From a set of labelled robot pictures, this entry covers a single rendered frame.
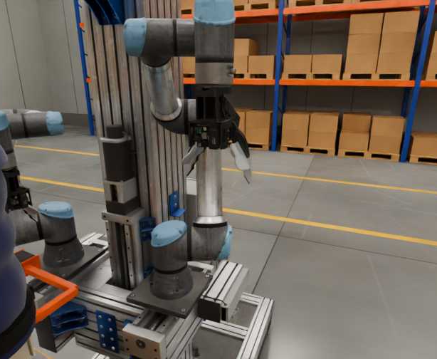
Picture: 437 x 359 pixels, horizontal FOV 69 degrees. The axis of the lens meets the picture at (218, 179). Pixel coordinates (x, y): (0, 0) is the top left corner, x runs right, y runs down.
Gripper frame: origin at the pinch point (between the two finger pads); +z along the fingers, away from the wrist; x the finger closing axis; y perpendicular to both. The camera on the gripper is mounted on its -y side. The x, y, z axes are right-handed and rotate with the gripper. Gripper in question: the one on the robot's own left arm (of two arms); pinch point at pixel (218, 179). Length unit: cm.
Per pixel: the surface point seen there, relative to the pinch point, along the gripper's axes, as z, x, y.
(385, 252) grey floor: 152, 78, -268
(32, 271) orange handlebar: 33, -56, 8
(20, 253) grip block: 31, -66, 4
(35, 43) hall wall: -118, -955, -780
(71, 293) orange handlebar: 33, -38, 11
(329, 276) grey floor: 152, 28, -205
